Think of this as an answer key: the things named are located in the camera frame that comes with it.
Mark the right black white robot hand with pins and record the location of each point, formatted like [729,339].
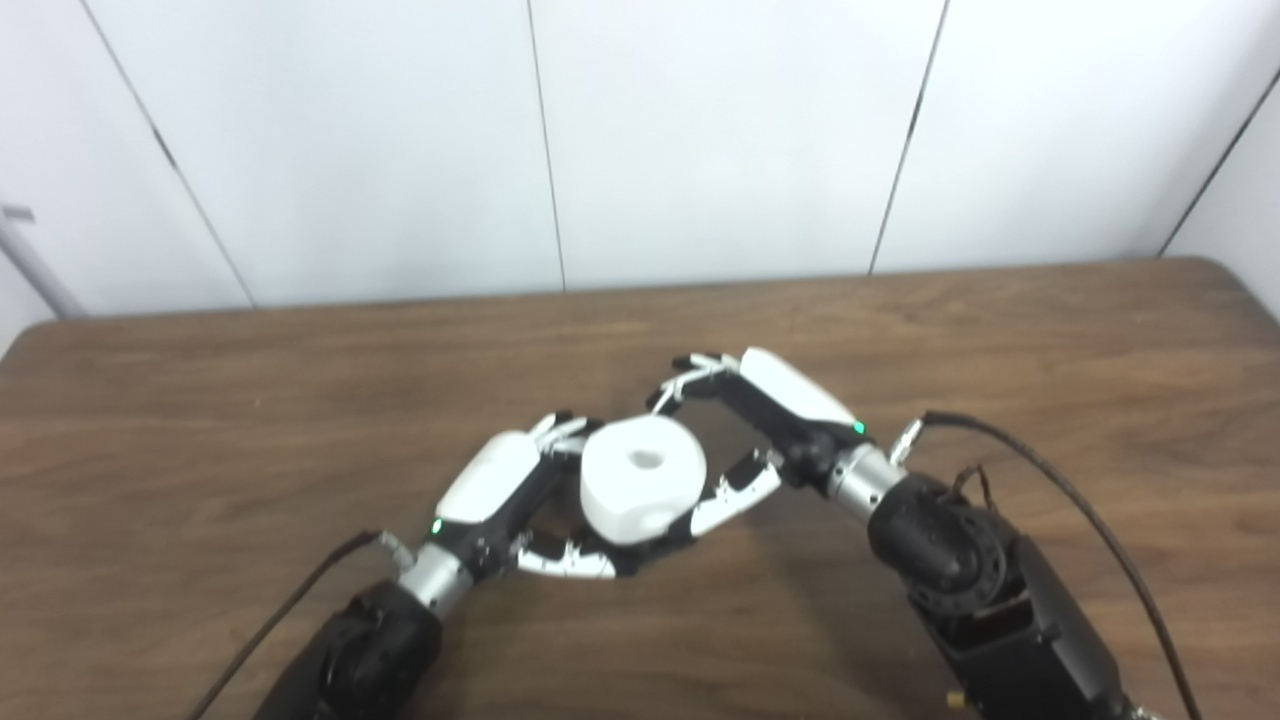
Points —
[790,395]

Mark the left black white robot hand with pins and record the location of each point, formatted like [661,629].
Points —
[495,475]

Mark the round white cylinder piece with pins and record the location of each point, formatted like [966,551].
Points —
[625,495]

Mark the black flanged holder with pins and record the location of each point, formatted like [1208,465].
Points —
[655,555]

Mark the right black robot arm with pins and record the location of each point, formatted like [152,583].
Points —
[980,590]

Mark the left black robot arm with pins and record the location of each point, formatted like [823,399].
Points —
[360,650]

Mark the grey wall corner trim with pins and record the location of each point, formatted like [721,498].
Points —
[35,270]

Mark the small grey wall label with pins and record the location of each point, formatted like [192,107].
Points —
[15,213]

